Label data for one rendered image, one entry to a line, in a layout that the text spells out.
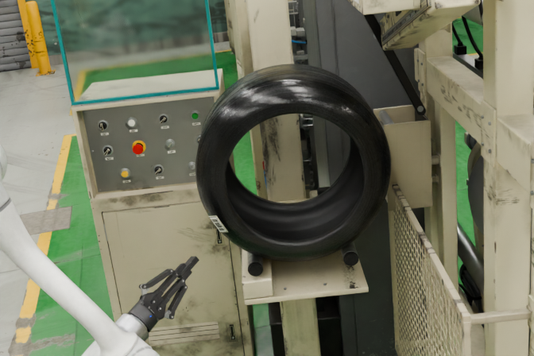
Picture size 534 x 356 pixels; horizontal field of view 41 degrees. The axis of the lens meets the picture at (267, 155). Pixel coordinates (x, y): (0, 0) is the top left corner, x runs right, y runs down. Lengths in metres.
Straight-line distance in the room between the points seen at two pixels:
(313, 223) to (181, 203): 0.68
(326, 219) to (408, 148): 0.35
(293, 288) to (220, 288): 0.80
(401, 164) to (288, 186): 0.38
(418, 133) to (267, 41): 0.56
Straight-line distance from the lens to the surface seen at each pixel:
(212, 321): 3.02
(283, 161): 2.36
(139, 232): 2.85
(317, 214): 2.31
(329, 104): 1.92
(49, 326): 3.88
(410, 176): 2.36
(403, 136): 2.31
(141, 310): 1.90
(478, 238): 2.81
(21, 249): 1.75
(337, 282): 2.19
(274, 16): 2.24
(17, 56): 11.12
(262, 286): 2.13
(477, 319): 1.70
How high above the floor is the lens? 1.89
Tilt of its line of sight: 19 degrees down
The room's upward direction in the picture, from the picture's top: 6 degrees counter-clockwise
